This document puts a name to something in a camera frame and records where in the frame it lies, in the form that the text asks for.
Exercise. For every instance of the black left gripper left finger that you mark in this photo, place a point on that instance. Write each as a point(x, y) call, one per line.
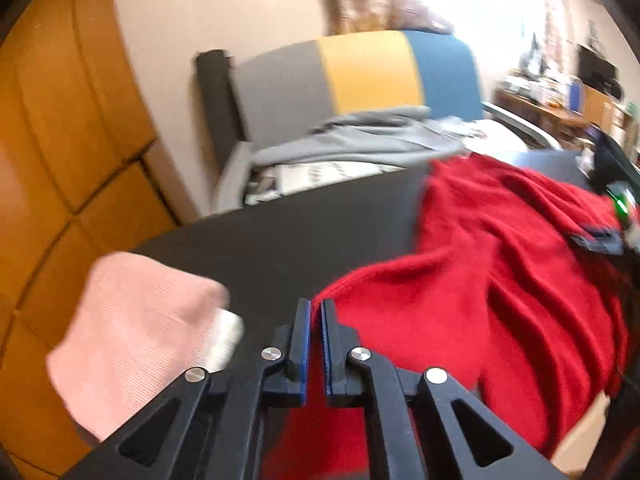
point(209, 425)

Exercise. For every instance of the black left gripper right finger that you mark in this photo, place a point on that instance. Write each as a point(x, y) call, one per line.
point(420, 425)

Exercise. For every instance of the red knit sweater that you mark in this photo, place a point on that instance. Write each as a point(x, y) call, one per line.
point(497, 293)

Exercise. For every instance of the wooden desk with clutter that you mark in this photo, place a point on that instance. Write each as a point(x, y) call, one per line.
point(570, 127)

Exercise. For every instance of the blue container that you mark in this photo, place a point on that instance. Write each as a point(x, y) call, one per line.
point(576, 96)

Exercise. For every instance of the grey yellow blue chair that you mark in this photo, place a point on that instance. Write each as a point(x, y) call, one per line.
point(280, 95)

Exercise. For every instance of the black monitor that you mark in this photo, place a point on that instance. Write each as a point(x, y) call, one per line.
point(597, 73)

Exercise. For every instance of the wooden panel wardrobe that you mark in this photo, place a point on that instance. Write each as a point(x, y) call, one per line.
point(74, 186)

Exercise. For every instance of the grey clothes pile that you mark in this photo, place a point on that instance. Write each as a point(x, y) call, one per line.
point(363, 144)

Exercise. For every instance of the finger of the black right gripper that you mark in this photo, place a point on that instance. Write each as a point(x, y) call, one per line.
point(605, 241)

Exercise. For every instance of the pink folded knit garment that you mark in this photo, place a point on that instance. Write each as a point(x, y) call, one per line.
point(139, 324)

